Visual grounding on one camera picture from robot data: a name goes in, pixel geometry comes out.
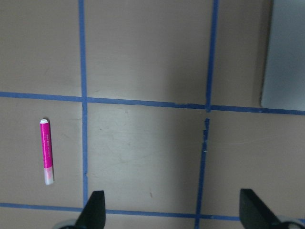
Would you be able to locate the silver laptop notebook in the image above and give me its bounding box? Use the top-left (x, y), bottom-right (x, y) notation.
top-left (261, 0), bottom-right (305, 111)

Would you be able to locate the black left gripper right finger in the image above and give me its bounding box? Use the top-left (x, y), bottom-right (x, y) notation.
top-left (239, 188), bottom-right (281, 229)

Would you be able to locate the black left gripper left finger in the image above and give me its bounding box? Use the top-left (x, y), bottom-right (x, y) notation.
top-left (74, 191), bottom-right (106, 229)

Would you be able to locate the pink highlighter pen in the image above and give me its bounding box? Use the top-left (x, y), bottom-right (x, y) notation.
top-left (40, 119), bottom-right (54, 185)

